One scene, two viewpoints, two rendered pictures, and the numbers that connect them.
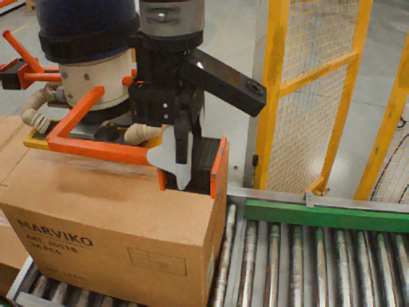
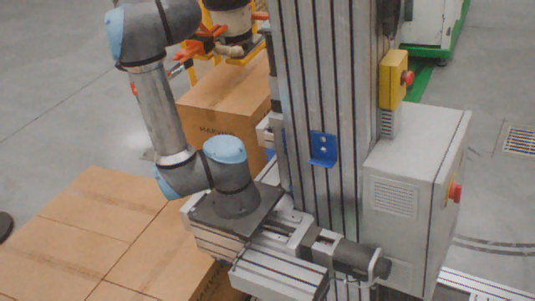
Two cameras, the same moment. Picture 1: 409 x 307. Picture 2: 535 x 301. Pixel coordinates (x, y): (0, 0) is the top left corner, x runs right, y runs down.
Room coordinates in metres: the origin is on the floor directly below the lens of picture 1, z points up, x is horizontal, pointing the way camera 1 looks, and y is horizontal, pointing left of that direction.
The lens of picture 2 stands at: (-0.13, 2.21, 2.05)
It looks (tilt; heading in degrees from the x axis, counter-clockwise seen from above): 37 degrees down; 291
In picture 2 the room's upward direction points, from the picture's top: 10 degrees counter-clockwise
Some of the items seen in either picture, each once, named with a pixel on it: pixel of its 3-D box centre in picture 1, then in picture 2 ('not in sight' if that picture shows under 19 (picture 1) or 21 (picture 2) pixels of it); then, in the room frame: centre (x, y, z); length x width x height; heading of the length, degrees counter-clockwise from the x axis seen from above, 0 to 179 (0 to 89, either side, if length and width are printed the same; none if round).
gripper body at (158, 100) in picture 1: (169, 77); not in sight; (0.38, 0.05, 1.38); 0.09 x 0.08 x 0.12; 78
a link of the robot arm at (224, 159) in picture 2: not in sight; (225, 160); (0.39, 1.21, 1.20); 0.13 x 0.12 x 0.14; 35
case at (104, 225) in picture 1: (125, 216); (249, 111); (0.68, 0.26, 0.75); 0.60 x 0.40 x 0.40; 78
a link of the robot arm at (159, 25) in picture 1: (171, 15); not in sight; (0.38, 0.04, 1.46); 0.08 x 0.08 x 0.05
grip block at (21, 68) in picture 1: (20, 73); (200, 43); (0.75, 0.50, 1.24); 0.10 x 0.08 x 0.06; 168
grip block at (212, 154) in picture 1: (193, 163); not in sight; (0.37, 0.02, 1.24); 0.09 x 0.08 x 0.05; 168
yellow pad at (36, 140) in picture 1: (86, 134); (252, 43); (0.60, 0.28, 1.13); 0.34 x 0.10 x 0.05; 78
